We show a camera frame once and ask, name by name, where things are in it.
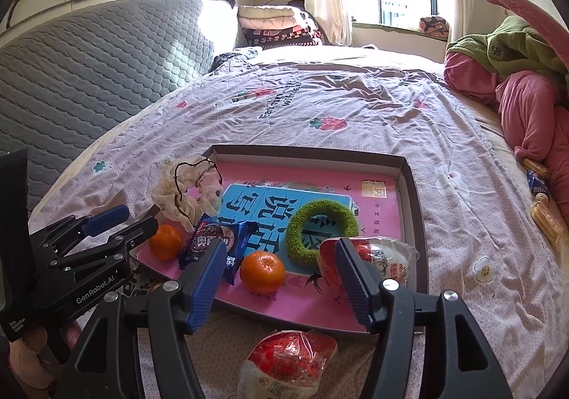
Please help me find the person's left hand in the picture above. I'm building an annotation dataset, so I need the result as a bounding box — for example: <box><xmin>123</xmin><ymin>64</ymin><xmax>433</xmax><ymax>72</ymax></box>
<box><xmin>9</xmin><ymin>328</ymin><xmax>65</xmax><ymax>398</ymax></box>

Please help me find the lilac strawberry print bedsheet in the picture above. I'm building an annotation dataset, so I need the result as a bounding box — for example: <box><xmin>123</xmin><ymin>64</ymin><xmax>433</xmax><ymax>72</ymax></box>
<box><xmin>30</xmin><ymin>49</ymin><xmax>568</xmax><ymax>398</ymax></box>

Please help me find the stack of folded blankets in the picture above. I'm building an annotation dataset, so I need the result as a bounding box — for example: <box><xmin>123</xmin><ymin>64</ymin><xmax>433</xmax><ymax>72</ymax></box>
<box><xmin>237</xmin><ymin>5</ymin><xmax>331</xmax><ymax>49</ymax></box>

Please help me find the dark shallow cardboard box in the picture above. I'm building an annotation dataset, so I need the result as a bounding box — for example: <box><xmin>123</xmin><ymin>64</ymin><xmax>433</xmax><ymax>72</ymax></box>
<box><xmin>129</xmin><ymin>144</ymin><xmax>430</xmax><ymax>340</ymax></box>

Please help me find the pink and blue book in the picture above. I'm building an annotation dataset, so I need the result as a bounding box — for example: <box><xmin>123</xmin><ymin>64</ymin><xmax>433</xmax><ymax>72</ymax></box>
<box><xmin>135</xmin><ymin>160</ymin><xmax>403</xmax><ymax>333</ymax></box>

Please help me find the yellow wafer snack pack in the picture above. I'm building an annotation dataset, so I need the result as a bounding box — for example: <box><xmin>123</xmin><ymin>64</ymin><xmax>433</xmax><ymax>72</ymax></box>
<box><xmin>530</xmin><ymin>193</ymin><xmax>566</xmax><ymax>248</ymax></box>

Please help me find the orange tangerine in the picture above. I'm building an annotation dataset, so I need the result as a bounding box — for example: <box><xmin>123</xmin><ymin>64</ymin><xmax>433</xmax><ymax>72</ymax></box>
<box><xmin>239</xmin><ymin>251</ymin><xmax>286</xmax><ymax>294</ymax></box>
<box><xmin>148</xmin><ymin>224</ymin><xmax>183</xmax><ymax>261</ymax></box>

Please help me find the green blanket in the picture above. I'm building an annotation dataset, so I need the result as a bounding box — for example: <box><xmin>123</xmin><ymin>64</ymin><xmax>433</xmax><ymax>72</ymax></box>
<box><xmin>447</xmin><ymin>16</ymin><xmax>568</xmax><ymax>89</ymax></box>

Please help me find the green fuzzy ring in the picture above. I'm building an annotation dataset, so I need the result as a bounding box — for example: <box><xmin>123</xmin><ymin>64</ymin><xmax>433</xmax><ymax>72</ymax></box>
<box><xmin>285</xmin><ymin>198</ymin><xmax>361</xmax><ymax>269</ymax></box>

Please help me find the pink quilt heap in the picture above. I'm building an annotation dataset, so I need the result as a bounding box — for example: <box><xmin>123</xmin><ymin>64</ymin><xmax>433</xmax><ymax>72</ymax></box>
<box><xmin>443</xmin><ymin>52</ymin><xmax>568</xmax><ymax>220</ymax></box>

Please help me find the grey quilted headboard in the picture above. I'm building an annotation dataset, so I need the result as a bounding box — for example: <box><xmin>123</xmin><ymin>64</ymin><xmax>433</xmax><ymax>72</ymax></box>
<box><xmin>1</xmin><ymin>0</ymin><xmax>243</xmax><ymax>208</ymax></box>

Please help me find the blue snack packet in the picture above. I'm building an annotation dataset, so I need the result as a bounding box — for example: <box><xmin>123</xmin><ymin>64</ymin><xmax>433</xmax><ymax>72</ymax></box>
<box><xmin>177</xmin><ymin>214</ymin><xmax>259</xmax><ymax>285</ymax></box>

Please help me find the patterned cushion on sill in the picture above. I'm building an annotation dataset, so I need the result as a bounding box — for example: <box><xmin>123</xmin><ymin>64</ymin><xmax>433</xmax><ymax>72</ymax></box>
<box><xmin>419</xmin><ymin>16</ymin><xmax>450</xmax><ymax>41</ymax></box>

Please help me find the small blue snack wrapper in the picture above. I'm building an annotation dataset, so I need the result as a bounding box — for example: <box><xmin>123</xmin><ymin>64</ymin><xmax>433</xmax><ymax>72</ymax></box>
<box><xmin>527</xmin><ymin>170</ymin><xmax>550</xmax><ymax>200</ymax></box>

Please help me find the red snack bag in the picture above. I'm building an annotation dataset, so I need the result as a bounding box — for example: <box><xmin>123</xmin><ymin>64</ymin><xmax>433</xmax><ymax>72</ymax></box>
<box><xmin>317</xmin><ymin>236</ymin><xmax>419</xmax><ymax>295</ymax></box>
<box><xmin>237</xmin><ymin>331</ymin><xmax>337</xmax><ymax>399</ymax></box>

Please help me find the cream lace scrunchie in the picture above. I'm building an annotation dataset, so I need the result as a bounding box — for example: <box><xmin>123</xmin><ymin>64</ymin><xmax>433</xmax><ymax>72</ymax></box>
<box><xmin>150</xmin><ymin>155</ymin><xmax>223</xmax><ymax>232</ymax></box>

